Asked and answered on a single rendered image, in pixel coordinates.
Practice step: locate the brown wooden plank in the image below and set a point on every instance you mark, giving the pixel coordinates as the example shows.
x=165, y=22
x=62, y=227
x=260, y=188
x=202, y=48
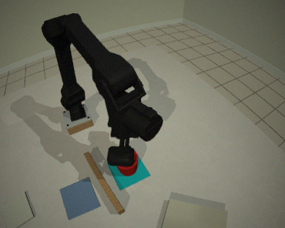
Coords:
x=104, y=184

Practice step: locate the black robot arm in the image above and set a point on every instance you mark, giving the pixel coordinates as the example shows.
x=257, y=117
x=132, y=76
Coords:
x=111, y=73

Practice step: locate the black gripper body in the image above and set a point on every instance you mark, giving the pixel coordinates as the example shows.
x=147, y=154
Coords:
x=122, y=155

